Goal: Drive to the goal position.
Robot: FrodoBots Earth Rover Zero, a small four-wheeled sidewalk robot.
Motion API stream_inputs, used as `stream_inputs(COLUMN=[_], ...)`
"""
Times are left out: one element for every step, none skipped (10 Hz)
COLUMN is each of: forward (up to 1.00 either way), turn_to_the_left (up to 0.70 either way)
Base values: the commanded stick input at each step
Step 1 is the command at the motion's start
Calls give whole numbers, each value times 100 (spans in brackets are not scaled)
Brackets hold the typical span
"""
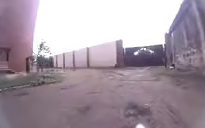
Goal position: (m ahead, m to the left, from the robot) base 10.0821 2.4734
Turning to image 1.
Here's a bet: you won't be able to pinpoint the weathered grey concrete wall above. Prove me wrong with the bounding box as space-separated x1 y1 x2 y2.
164 0 205 80

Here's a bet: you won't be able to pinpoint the dark metal gate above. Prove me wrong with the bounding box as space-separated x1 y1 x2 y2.
123 44 166 68

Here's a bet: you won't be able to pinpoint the red-brown brick tower building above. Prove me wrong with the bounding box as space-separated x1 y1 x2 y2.
0 0 40 74

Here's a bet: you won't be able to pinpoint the small tree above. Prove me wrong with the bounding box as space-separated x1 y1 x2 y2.
35 40 54 72

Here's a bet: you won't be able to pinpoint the robot's own part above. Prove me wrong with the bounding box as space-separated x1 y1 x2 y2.
135 123 146 128

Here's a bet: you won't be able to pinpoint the brown dirt road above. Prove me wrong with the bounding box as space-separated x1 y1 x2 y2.
0 65 205 128

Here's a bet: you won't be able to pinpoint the grass patch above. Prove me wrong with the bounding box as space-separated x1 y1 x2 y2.
0 70 66 93

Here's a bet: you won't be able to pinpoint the pale panel wall dark posts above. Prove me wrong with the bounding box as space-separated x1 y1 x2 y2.
52 39 125 69

